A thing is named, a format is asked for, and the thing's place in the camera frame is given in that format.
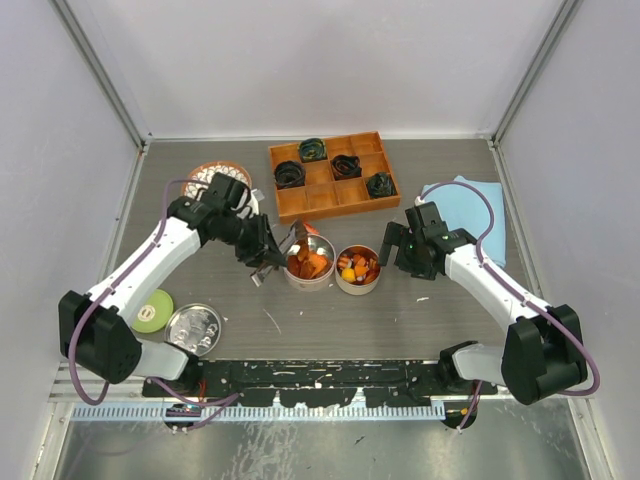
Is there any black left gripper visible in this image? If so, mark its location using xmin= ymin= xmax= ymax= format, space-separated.
xmin=219 ymin=212 xmax=286 ymax=271

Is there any red sausage piece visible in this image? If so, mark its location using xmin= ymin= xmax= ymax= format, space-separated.
xmin=364 ymin=258 xmax=380 ymax=284

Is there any orange shrimp piece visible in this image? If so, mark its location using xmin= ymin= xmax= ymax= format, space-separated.
xmin=300 ymin=252 xmax=331 ymax=280

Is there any brown meat piece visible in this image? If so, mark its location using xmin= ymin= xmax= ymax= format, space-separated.
xmin=287 ymin=255 xmax=301 ymax=277

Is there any brown fried cutlet piece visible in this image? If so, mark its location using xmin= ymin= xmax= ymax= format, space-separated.
xmin=296 ymin=243 xmax=310 ymax=262

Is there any tall pink lunch tin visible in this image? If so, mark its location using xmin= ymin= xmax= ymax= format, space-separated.
xmin=284 ymin=234 xmax=336 ymax=292

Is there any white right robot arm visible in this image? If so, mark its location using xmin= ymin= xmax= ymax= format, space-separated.
xmin=379 ymin=202 xmax=589 ymax=405

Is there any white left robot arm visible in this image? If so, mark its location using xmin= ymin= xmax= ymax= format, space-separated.
xmin=58 ymin=173 xmax=287 ymax=396

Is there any short pink lunch tin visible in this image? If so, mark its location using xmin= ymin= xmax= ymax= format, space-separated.
xmin=335 ymin=245 xmax=380 ymax=296

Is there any dark seaweed roll right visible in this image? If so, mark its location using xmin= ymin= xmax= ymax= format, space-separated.
xmin=366 ymin=172 xmax=397 ymax=199

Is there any brown patterned food plate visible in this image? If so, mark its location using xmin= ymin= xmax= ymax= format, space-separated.
xmin=181 ymin=161 xmax=252 ymax=198

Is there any wooden compartment tray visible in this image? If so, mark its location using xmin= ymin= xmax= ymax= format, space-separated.
xmin=275 ymin=131 xmax=402 ymax=223

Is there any dark seaweed roll centre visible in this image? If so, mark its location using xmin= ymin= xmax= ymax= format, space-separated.
xmin=330 ymin=154 xmax=362 ymax=181

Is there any green object behind lid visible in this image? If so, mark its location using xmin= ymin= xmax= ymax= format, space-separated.
xmin=132 ymin=289 xmax=174 ymax=334

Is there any round metal lid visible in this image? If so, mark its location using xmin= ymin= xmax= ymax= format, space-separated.
xmin=164 ymin=303 xmax=222 ymax=357

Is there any dark seaweed roll back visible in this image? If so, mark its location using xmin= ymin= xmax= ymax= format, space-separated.
xmin=298 ymin=137 xmax=327 ymax=163

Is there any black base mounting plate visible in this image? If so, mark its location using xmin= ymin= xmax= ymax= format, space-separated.
xmin=171 ymin=360 xmax=476 ymax=408

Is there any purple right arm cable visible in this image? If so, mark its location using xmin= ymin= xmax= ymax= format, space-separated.
xmin=414 ymin=180 xmax=601 ymax=399

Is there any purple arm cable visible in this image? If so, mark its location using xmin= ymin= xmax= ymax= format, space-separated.
xmin=67 ymin=179 xmax=240 ymax=432
xmin=414 ymin=180 xmax=601 ymax=399

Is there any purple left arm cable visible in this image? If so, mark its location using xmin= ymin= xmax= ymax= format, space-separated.
xmin=67 ymin=179 xmax=240 ymax=432

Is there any white slotted cable duct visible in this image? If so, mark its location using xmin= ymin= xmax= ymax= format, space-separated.
xmin=71 ymin=401 xmax=446 ymax=422

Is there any aluminium frame rail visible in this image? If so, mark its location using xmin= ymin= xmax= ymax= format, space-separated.
xmin=49 ymin=361 xmax=144 ymax=402

